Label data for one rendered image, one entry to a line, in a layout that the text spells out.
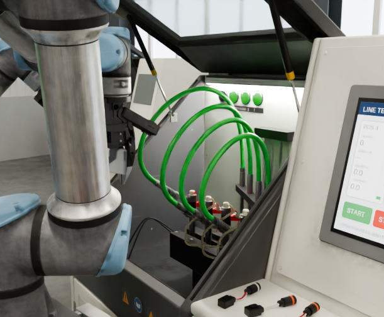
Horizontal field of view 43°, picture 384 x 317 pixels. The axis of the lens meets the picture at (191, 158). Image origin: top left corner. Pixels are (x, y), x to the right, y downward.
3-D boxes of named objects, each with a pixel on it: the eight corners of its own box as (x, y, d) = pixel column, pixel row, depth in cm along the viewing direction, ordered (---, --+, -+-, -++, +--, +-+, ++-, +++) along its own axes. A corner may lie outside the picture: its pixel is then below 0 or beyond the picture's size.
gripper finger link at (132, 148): (119, 164, 117) (119, 128, 115) (126, 163, 118) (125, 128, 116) (129, 168, 113) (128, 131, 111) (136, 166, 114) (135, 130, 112)
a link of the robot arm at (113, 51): (65, 72, 96) (78, 71, 107) (122, 72, 96) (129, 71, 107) (63, 31, 95) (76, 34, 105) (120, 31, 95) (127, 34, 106)
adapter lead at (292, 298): (249, 319, 98) (249, 309, 98) (243, 314, 100) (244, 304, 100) (297, 305, 104) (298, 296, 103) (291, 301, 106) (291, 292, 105)
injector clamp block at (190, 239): (170, 278, 152) (169, 231, 149) (195, 270, 158) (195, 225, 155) (241, 324, 125) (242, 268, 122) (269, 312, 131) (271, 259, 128)
